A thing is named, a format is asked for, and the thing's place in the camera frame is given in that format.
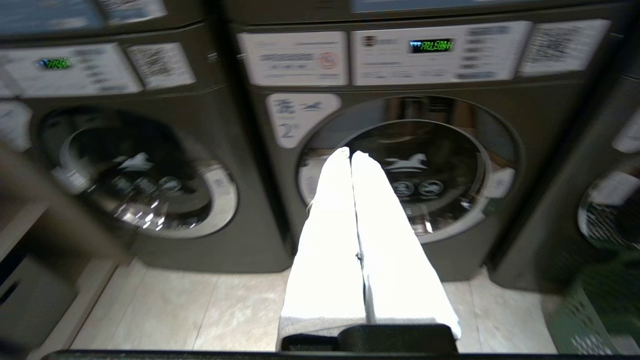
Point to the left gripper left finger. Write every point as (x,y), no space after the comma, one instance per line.
(327,260)

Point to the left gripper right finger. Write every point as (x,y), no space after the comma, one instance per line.
(395,265)

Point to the round glass dryer door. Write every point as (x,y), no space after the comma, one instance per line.
(135,172)
(415,170)
(612,210)

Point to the grey front-load dryer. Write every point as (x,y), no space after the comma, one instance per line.
(400,150)
(575,200)
(125,165)

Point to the green laundry basket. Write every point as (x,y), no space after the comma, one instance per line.
(595,310)

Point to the grey upper stacked dryer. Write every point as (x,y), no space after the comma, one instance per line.
(95,15)
(425,7)

